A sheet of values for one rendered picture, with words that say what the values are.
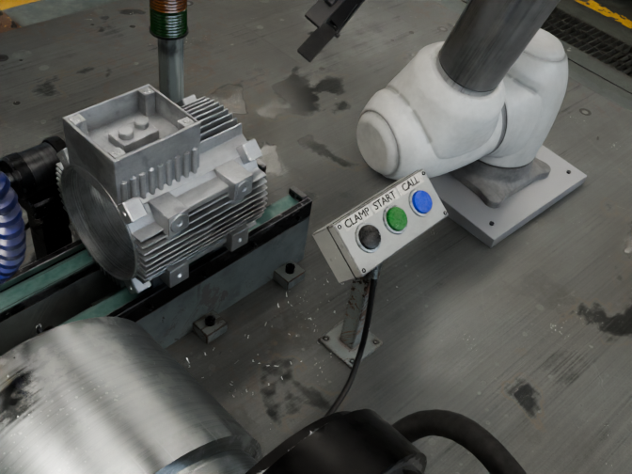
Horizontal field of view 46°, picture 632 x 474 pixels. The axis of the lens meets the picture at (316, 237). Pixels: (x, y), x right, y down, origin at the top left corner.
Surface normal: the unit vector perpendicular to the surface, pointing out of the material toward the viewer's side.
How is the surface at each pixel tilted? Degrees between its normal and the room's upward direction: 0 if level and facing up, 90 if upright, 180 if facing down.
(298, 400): 0
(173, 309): 90
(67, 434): 9
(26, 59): 0
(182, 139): 90
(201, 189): 0
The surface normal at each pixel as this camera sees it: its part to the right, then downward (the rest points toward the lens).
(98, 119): 0.71, 0.55
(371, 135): -0.84, 0.39
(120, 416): 0.23, -0.77
